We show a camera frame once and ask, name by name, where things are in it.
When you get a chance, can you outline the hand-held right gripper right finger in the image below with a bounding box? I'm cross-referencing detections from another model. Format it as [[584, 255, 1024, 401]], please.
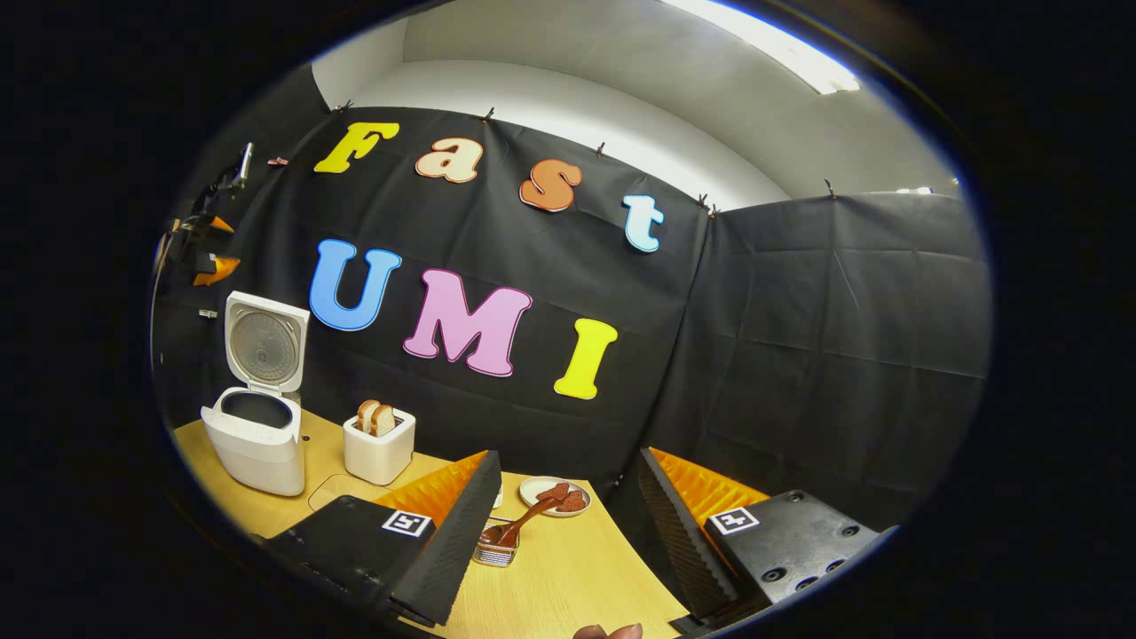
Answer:
[[637, 446, 897, 635]]

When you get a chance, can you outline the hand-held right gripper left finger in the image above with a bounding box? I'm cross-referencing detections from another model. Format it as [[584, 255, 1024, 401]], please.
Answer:
[[266, 450, 503, 627]]

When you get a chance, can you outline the metal wire chopstick holder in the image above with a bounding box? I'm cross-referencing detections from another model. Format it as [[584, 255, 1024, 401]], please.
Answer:
[[472, 517, 520, 567]]

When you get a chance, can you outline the brown wooden spoon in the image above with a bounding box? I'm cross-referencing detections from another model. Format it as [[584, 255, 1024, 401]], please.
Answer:
[[479, 495, 562, 547]]

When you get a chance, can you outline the white rice cooker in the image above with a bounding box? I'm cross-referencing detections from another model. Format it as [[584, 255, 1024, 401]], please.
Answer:
[[201, 290, 312, 498]]

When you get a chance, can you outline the round white plate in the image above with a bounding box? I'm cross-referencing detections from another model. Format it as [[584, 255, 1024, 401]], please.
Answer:
[[519, 476, 592, 518]]

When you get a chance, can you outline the white toaster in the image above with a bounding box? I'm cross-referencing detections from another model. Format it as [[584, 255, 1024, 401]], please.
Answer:
[[343, 406, 417, 486]]

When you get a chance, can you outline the clear glass tray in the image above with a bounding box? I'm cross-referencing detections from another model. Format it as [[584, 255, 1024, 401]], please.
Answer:
[[308, 473, 396, 514]]

